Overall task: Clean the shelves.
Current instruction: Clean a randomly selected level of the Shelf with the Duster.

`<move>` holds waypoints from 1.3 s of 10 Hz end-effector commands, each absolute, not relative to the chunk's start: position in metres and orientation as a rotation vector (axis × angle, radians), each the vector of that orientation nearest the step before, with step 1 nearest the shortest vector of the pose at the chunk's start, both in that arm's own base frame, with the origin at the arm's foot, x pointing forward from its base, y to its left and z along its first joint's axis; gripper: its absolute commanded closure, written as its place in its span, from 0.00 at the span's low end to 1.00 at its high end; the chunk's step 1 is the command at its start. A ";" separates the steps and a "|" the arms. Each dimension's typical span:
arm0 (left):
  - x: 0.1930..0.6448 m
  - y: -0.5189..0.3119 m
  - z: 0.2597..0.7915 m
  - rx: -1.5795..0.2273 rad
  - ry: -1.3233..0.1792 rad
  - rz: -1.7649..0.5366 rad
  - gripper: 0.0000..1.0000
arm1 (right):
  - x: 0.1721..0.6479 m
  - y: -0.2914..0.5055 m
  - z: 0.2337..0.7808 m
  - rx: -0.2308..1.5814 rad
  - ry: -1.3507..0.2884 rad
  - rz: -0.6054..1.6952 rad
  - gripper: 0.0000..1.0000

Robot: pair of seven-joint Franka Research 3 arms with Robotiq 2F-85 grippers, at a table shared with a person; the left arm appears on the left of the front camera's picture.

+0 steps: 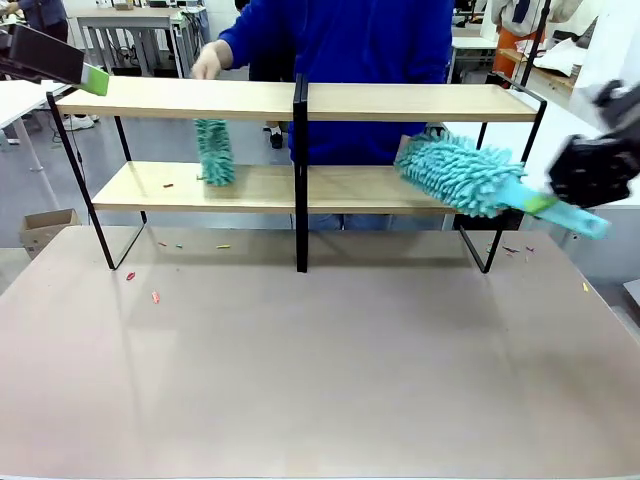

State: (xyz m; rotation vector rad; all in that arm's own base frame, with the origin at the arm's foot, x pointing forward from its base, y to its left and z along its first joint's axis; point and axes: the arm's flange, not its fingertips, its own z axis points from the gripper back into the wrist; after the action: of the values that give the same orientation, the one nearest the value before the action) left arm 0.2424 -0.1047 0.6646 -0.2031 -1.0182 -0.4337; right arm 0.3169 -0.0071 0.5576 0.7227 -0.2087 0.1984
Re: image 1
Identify white paper sheets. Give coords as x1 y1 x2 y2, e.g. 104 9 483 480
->
514 37 589 77

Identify teal duster with long handle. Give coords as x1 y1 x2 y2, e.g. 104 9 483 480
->
393 126 612 242

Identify wooden shelf rack black frame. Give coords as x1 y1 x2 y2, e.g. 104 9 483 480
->
46 73 548 275

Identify person's right hand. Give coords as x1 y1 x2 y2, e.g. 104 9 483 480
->
191 39 235 81

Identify black tripod pole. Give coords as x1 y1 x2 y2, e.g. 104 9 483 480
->
519 0 552 87

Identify grey workbench table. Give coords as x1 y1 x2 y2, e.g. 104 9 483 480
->
74 7 206 79

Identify person's right forearm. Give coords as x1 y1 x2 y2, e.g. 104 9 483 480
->
218 19 301 71

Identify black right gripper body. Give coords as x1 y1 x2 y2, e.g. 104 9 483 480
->
547 130 640 210

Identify white sneakers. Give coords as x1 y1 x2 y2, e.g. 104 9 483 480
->
62 113 101 131

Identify white table with round legs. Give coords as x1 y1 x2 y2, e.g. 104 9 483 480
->
0 79 74 211

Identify teal microfiber duster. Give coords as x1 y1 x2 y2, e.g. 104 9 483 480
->
193 117 237 188

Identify bystander in orange trousers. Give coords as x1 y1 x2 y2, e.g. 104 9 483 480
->
491 0 551 77

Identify brown cardboard box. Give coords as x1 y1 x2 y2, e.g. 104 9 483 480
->
18 208 82 261

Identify large white table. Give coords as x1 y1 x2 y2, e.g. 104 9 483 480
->
442 29 640 211

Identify bystander in dark clothes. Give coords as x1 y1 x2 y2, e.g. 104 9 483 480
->
0 0 70 44

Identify person in blue sweater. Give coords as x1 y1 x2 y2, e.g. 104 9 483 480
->
218 0 456 232

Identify small white desk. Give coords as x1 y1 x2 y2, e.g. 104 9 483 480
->
451 33 499 52

